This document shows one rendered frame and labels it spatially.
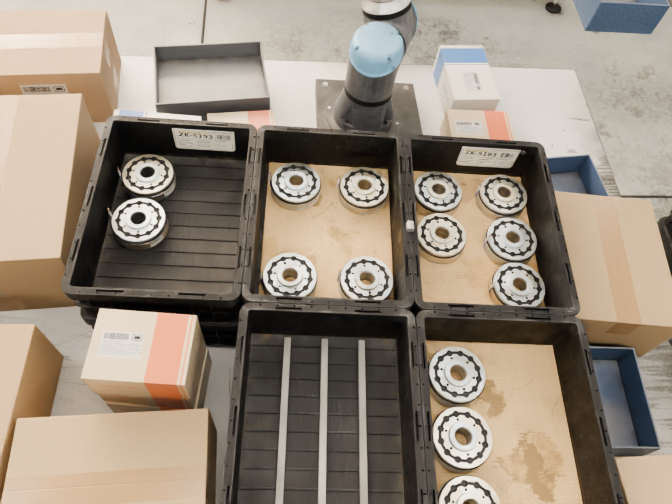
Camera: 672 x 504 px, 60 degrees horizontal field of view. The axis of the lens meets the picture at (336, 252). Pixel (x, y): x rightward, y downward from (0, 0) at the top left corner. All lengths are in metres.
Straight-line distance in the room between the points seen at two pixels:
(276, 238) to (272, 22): 1.89
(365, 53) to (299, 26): 1.62
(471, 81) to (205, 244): 0.82
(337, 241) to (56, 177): 0.56
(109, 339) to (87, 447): 0.17
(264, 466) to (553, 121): 1.18
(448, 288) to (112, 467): 0.67
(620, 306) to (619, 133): 1.71
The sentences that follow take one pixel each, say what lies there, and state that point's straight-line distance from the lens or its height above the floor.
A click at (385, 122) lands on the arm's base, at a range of 1.48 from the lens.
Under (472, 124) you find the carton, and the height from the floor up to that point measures 0.77.
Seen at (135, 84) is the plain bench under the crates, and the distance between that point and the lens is 1.67.
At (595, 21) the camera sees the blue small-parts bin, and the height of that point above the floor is 1.09.
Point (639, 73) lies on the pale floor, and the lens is 3.24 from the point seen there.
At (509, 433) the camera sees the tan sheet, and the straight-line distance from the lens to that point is 1.11.
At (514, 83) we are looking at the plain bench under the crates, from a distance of 1.79.
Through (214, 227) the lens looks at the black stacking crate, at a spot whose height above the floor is 0.83.
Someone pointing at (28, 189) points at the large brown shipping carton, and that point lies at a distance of 1.25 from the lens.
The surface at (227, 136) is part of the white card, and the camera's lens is 1.24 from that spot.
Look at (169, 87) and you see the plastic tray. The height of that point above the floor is 0.75.
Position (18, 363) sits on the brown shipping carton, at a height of 0.86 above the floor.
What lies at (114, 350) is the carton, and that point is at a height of 0.92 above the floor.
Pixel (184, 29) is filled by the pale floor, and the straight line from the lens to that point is 2.93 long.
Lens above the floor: 1.84
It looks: 59 degrees down
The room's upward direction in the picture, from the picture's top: 10 degrees clockwise
